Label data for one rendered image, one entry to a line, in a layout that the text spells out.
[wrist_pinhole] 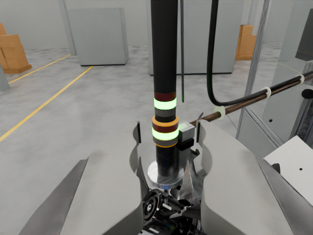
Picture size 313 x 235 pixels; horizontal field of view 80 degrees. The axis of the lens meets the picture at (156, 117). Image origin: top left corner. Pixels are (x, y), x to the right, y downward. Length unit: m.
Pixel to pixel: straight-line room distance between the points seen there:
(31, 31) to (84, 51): 7.09
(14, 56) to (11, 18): 6.88
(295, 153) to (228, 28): 5.58
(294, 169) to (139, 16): 12.16
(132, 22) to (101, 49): 5.19
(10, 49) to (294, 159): 8.41
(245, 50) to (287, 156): 7.98
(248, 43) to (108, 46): 5.33
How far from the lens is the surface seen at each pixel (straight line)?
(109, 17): 7.58
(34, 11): 14.45
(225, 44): 6.20
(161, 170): 0.36
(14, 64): 8.60
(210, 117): 0.38
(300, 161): 0.72
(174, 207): 0.61
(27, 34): 14.91
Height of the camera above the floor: 1.73
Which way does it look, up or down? 29 degrees down
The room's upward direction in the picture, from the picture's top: 2 degrees counter-clockwise
